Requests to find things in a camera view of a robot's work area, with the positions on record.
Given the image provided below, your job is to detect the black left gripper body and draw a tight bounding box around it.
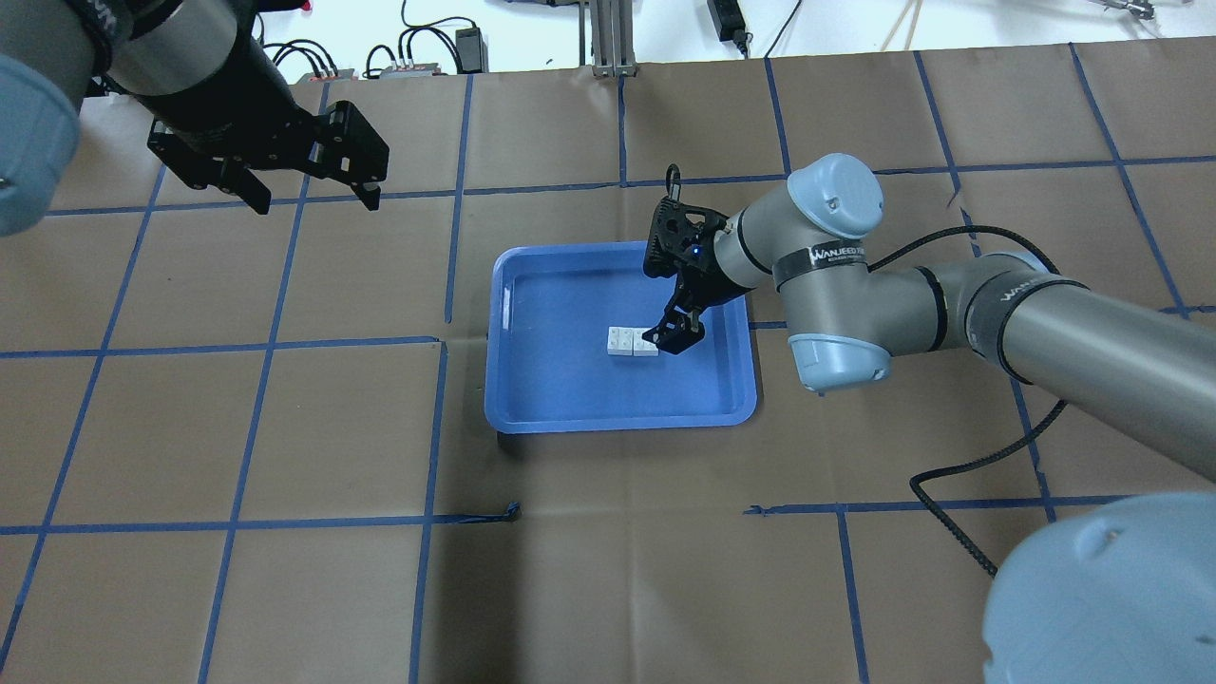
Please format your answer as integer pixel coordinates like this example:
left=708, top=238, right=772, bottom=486
left=147, top=101, right=390, bottom=195

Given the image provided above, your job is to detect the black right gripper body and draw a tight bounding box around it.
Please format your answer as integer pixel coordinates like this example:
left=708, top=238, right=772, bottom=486
left=642, top=198, right=727, bottom=281

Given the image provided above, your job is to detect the white block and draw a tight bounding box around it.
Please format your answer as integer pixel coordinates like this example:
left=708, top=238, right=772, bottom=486
left=630, top=327, right=660, bottom=357
left=606, top=326, right=636, bottom=357

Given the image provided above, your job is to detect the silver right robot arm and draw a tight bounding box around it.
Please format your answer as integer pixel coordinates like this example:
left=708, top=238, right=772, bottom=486
left=643, top=153, right=1215, bottom=683

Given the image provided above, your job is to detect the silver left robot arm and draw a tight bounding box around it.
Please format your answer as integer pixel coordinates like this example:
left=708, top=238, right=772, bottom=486
left=1, top=1, right=390, bottom=237

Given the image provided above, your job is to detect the blue plastic tray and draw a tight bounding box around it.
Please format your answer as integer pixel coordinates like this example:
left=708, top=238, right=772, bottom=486
left=484, top=241, right=758, bottom=434

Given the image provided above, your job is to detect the black power adapter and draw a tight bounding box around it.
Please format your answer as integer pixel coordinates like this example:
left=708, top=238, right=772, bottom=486
left=454, top=27, right=489, bottom=74

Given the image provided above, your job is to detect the black power strip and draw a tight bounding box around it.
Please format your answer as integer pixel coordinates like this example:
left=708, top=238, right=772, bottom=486
left=706, top=0, right=748, bottom=43

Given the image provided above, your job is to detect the aluminium profile post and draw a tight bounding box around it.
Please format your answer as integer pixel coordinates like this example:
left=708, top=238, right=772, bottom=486
left=582, top=0, right=637, bottom=79

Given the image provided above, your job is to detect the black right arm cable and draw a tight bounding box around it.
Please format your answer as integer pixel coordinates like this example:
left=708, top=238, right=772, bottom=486
left=866, top=225, right=1070, bottom=579

